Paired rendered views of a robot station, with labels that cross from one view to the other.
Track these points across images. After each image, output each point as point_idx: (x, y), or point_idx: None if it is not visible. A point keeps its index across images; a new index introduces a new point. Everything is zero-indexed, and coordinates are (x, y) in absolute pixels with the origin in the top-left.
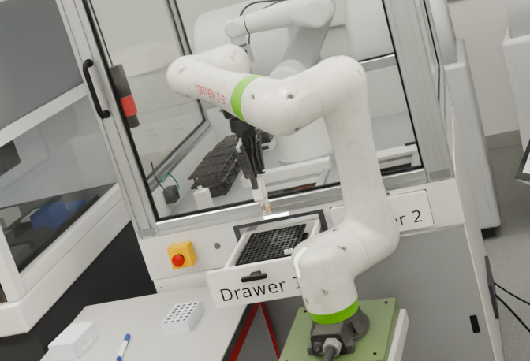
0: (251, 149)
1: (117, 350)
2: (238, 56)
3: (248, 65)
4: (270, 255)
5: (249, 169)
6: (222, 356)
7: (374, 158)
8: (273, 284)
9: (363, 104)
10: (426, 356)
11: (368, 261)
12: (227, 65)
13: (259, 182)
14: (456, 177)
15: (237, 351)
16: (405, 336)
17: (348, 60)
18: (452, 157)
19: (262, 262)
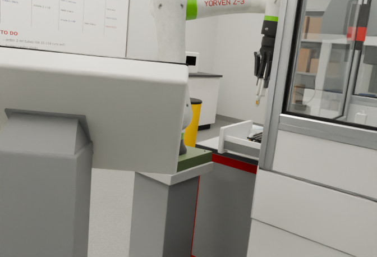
0: (261, 58)
1: None
2: None
3: None
4: (257, 135)
5: (254, 69)
6: (212, 147)
7: (160, 56)
8: None
9: (154, 14)
10: None
11: None
12: None
13: (258, 82)
14: (279, 180)
15: (235, 166)
16: (155, 178)
17: None
18: (309, 171)
19: (236, 124)
